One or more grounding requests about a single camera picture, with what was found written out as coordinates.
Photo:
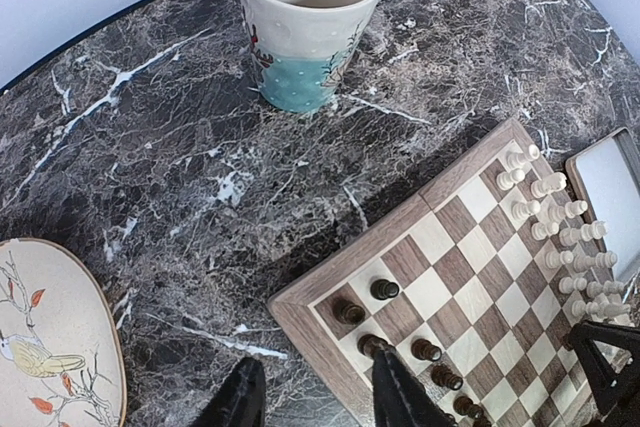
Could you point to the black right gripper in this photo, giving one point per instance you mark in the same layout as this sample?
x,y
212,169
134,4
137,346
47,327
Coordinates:
x,y
616,393

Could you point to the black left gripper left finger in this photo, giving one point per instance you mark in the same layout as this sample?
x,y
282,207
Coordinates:
x,y
240,400

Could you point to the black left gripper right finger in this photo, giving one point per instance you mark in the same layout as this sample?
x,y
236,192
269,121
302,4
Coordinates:
x,y
398,398

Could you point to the dark chess pawn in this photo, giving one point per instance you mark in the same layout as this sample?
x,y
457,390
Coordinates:
x,y
424,350
443,376
464,406
383,289

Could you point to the dark chess pawn top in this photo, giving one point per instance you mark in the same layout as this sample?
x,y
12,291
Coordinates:
x,y
383,289

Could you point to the metal tray with wooden rim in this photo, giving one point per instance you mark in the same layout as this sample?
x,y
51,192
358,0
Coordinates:
x,y
606,175

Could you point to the white chess queen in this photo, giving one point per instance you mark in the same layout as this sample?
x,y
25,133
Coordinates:
x,y
583,263

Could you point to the wooden chess board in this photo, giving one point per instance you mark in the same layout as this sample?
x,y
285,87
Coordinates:
x,y
482,275

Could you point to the white chess king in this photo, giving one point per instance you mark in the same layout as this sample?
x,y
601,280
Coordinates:
x,y
587,232

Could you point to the white chess rook far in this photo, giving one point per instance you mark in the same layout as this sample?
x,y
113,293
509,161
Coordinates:
x,y
517,160

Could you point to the bird painted ceramic plate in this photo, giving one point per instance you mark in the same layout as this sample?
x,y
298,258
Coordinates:
x,y
61,359

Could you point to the coral painted ceramic mug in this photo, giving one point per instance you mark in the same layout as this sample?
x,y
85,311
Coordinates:
x,y
301,48

